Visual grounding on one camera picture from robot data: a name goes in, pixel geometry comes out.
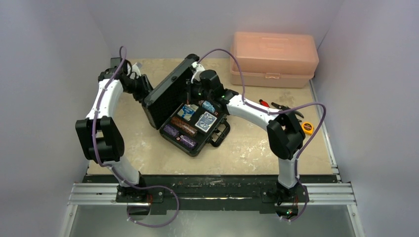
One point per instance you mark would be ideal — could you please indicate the blue chip stack lower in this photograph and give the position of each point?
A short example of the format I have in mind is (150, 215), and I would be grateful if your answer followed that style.
(208, 106)

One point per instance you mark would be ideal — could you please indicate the brown chip stack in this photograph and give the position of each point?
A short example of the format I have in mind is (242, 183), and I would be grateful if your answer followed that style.
(184, 126)

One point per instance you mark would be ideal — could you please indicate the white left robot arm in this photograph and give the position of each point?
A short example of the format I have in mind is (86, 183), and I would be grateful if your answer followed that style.
(100, 139)

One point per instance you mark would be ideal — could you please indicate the red handled tool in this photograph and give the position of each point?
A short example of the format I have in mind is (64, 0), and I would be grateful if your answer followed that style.
(263, 103)

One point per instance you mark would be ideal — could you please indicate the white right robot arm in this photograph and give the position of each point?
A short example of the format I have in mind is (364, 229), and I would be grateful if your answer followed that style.
(284, 133)

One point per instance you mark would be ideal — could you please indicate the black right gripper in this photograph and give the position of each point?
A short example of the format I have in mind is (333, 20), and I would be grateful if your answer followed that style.
(193, 86)

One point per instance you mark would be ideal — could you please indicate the pink plastic toolbox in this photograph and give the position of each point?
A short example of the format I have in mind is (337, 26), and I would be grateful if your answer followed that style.
(273, 60)

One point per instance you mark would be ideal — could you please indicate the black poker set case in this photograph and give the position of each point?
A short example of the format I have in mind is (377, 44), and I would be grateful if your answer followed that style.
(168, 97)

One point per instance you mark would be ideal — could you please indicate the purple chip stack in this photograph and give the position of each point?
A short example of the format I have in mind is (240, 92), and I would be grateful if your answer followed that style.
(173, 132)

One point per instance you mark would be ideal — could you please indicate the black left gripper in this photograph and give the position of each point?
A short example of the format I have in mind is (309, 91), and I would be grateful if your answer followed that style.
(146, 88)

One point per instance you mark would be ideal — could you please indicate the aluminium frame rail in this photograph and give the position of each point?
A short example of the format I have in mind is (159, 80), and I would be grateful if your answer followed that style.
(316, 189)

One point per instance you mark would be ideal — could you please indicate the blue patterned card deck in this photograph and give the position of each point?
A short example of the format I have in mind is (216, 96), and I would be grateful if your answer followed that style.
(205, 121)

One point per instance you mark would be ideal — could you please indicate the blue striped card deck box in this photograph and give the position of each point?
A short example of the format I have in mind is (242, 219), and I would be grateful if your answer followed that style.
(187, 111)

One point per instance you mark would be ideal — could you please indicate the black table edge rail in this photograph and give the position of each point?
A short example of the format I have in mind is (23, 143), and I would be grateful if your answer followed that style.
(284, 209)

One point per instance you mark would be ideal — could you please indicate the yellow tape measure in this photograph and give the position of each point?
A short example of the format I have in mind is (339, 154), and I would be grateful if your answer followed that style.
(307, 128)

